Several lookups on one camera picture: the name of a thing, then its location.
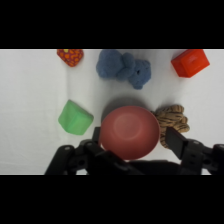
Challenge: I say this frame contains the pink bowl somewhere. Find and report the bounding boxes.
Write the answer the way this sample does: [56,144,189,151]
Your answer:
[98,105,162,162]

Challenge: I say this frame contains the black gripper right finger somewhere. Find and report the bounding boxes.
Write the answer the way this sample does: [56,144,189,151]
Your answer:
[165,126,224,176]

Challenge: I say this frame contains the red plastic block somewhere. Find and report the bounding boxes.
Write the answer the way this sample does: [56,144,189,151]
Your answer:
[170,49,211,79]

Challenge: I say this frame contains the tiger striped plush toy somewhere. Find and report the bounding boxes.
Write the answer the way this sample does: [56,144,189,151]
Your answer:
[152,104,191,150]

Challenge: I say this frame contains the green soft block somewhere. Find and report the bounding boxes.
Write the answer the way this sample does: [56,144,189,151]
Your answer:
[57,99,95,136]

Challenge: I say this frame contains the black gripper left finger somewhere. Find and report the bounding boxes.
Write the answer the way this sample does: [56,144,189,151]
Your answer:
[44,126,129,176]

